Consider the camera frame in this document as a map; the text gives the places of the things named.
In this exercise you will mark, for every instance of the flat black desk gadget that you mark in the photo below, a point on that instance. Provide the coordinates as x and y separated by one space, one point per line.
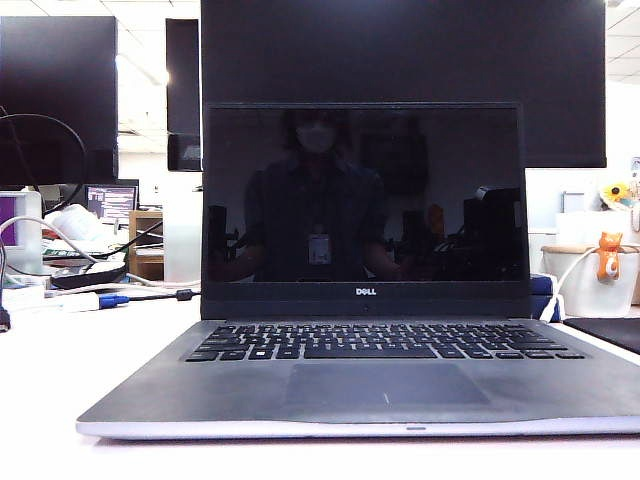
90 277

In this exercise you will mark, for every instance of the yellow sunflower decoration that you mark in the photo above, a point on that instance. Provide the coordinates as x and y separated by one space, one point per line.
616 191

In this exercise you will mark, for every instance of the large black AOC monitor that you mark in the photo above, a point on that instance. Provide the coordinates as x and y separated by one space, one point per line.
400 50

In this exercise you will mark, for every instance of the gray Dell laptop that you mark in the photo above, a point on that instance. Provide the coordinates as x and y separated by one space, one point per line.
380 390

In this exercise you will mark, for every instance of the orange cat figurine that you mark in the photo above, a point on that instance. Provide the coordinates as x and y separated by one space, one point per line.
610 260

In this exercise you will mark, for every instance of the small lit text screen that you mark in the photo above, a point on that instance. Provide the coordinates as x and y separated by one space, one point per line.
112 202

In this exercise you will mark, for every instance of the wooden box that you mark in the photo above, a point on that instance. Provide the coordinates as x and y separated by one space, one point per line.
146 260

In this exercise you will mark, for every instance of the blue pouch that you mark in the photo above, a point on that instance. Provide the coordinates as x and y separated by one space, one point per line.
540 295

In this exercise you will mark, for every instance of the white storage container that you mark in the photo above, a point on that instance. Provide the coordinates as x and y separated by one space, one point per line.
590 295

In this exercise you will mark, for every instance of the white device with purple screen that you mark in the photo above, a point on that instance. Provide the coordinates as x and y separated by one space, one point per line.
27 235

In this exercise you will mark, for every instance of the narrow dark monitor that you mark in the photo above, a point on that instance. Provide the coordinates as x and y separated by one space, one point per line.
182 75

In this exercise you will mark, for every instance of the black mouse pad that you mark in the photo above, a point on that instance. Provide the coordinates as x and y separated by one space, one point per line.
610 332

